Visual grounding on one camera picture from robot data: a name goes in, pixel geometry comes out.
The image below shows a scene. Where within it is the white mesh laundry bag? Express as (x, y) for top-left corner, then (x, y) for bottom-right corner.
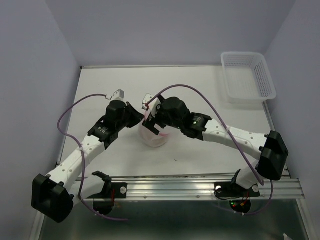
(138, 125), (171, 148)

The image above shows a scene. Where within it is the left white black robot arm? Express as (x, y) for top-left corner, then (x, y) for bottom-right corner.
(31, 100), (144, 223)

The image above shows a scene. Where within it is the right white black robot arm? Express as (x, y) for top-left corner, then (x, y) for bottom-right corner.
(142, 94), (289, 195)

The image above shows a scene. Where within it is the white plastic basket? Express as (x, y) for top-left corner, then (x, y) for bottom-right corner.
(220, 51), (277, 104)

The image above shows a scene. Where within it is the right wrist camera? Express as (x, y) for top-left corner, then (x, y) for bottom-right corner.
(142, 93), (161, 121)

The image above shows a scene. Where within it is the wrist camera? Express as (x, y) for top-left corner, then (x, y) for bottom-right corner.
(105, 89), (125, 102)
(142, 93), (161, 121)

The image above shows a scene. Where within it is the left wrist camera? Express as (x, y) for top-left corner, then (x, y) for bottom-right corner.
(105, 89), (125, 102)

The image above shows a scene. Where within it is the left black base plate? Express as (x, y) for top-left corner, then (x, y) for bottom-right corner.
(81, 182), (128, 200)

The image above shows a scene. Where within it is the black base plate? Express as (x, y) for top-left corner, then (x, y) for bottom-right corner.
(214, 181), (260, 199)
(81, 182), (128, 200)

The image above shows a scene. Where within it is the aluminium frame rail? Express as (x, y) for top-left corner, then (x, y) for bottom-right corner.
(39, 177), (306, 201)

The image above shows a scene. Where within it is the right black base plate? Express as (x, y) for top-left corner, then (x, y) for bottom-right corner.
(214, 181), (260, 199)

